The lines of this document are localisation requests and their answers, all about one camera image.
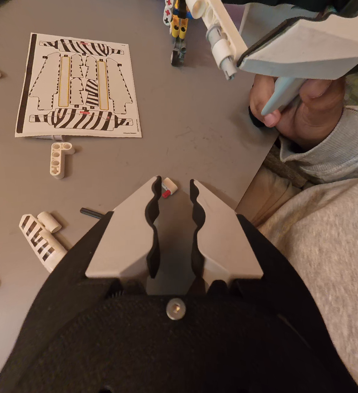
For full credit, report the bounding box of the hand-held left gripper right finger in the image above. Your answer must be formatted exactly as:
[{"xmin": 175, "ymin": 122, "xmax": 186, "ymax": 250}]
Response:
[{"xmin": 190, "ymin": 179, "xmax": 264, "ymax": 290}]

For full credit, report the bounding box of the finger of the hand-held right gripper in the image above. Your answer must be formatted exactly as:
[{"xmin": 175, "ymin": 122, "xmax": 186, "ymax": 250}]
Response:
[
  {"xmin": 237, "ymin": 6, "xmax": 358, "ymax": 81},
  {"xmin": 222, "ymin": 0, "xmax": 356, "ymax": 51}
]

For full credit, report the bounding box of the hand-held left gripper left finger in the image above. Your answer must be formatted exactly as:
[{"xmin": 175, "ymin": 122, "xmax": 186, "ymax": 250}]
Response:
[{"xmin": 85, "ymin": 176, "xmax": 162, "ymax": 279}]

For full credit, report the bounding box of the white lego connector with holes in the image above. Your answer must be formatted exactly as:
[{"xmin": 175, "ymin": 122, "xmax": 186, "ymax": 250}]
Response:
[{"xmin": 186, "ymin": 0, "xmax": 248, "ymax": 69}]

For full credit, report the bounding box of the light grey lego axle pin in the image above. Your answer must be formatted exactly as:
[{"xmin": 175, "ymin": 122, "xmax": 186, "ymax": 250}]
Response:
[{"xmin": 206, "ymin": 25, "xmax": 238, "ymax": 81}]

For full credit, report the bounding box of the short white lego connector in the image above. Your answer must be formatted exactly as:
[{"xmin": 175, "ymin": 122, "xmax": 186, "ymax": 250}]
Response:
[{"xmin": 162, "ymin": 177, "xmax": 178, "ymax": 197}]

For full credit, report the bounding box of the white lego tube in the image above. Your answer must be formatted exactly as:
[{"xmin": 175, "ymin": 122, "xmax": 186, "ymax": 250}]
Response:
[{"xmin": 37, "ymin": 211, "xmax": 62, "ymax": 234}]

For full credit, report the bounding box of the striped lego piece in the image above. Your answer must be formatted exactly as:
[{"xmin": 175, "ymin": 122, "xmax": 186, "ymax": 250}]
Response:
[{"xmin": 19, "ymin": 214, "xmax": 68, "ymax": 274}]

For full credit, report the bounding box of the thin black lego axle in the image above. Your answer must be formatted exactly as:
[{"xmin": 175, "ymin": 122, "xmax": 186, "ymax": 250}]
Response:
[{"xmin": 80, "ymin": 208, "xmax": 104, "ymax": 220}]

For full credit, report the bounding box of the yellow black lego model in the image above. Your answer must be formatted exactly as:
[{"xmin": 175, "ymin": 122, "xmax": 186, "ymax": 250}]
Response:
[{"xmin": 163, "ymin": 0, "xmax": 195, "ymax": 67}]

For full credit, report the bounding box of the white lego L-beam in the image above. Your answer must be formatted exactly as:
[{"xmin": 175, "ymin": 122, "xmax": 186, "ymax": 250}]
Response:
[{"xmin": 50, "ymin": 142, "xmax": 76, "ymax": 179}]

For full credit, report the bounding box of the person's right hand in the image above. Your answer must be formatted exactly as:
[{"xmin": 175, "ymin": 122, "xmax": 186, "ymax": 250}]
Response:
[{"xmin": 248, "ymin": 74, "xmax": 347, "ymax": 151}]

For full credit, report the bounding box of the person's grey sweatshirt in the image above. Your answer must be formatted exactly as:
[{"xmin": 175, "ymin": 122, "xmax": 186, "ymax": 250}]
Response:
[{"xmin": 257, "ymin": 175, "xmax": 358, "ymax": 393}]

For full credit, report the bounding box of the zebra sticker sheet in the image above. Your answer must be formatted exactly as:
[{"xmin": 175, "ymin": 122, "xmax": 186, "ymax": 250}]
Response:
[{"xmin": 15, "ymin": 33, "xmax": 142, "ymax": 138}]

